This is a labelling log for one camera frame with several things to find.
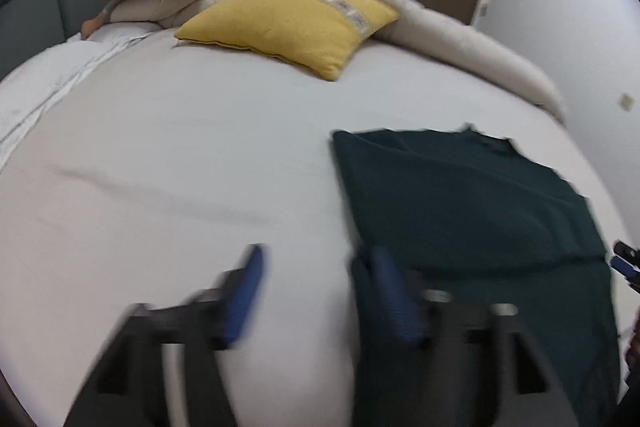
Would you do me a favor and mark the white bed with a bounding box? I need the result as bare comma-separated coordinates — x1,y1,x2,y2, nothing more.
0,21,632,427

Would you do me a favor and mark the dark green shirt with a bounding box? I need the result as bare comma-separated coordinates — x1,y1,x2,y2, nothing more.
332,124,626,427

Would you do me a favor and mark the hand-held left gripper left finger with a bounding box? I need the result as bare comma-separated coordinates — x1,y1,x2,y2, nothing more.
64,244,266,427

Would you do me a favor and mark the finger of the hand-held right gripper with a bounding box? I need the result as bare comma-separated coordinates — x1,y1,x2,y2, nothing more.
610,241,640,293

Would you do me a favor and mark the beige duvet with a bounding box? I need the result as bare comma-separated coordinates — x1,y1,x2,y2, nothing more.
106,0,566,122

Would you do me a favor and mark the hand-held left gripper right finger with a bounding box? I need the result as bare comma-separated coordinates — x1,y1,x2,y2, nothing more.
356,247,581,427

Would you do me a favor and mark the white pillow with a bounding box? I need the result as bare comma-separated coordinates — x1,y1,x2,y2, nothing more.
0,21,161,168

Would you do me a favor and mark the yellow pillow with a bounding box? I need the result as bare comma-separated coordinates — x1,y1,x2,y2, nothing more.
174,0,401,82

